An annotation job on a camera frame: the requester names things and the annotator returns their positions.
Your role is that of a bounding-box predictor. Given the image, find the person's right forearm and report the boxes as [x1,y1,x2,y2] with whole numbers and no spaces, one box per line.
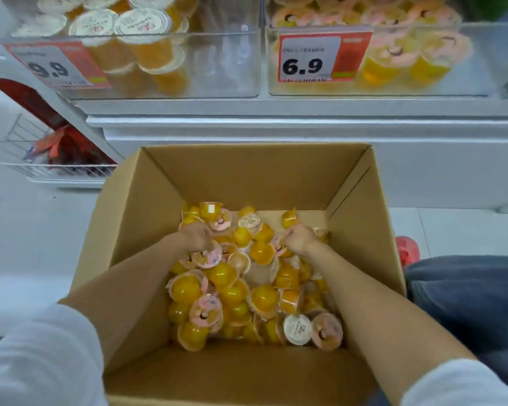
[308,242,477,406]

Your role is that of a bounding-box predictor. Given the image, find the white store shelf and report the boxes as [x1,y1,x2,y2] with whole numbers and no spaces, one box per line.
[73,96,508,211]

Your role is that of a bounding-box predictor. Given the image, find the person's white left sleeve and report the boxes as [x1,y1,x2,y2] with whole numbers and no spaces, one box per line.
[0,303,109,406]

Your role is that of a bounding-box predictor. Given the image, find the green packet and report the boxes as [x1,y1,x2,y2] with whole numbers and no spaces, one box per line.
[466,0,508,22]

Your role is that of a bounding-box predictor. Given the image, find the person's white right sleeve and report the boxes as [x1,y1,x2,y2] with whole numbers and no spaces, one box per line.
[400,358,508,406]

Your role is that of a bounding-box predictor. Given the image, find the group of pink-lid yellow cups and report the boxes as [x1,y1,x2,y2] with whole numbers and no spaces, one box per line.
[271,0,475,87]

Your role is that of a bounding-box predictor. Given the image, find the person's red shoe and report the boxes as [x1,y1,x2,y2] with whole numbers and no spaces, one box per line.
[395,236,420,269]

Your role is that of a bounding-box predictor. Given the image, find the person's blue jeans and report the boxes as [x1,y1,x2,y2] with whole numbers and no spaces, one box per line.
[404,255,508,387]

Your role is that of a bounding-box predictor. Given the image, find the clear plastic shelf bin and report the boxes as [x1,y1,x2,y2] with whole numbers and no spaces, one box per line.
[0,0,263,100]
[264,0,508,98]

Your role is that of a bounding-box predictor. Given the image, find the group of white-lid orange cups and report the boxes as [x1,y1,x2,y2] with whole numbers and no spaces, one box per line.
[12,0,200,96]

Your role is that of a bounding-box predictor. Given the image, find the red and white price tag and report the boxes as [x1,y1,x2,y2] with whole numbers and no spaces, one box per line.
[4,41,111,89]
[278,31,373,84]

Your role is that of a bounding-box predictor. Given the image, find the heap of red snack packets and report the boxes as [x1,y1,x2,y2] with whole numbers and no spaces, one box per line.
[23,124,116,176]

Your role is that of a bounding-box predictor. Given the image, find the white wire basket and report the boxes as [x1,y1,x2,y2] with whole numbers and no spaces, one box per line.
[0,113,117,183]

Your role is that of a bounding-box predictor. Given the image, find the brown cardboard box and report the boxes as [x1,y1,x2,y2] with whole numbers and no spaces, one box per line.
[70,142,407,406]

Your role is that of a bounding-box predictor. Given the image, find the pile of yellow jelly cups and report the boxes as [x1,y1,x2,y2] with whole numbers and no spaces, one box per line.
[166,201,344,352]

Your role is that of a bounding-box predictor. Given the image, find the person's left forearm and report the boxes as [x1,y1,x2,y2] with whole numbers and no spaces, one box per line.
[58,231,188,367]

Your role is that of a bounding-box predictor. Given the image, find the person's right hand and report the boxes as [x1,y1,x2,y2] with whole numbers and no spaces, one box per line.
[283,222,321,257]

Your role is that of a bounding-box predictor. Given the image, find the person's white sleeve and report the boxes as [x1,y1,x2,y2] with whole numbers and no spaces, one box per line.
[0,303,109,406]
[400,358,508,406]

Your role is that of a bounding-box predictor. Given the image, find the person's left hand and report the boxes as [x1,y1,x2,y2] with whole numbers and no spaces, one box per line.
[178,222,216,255]

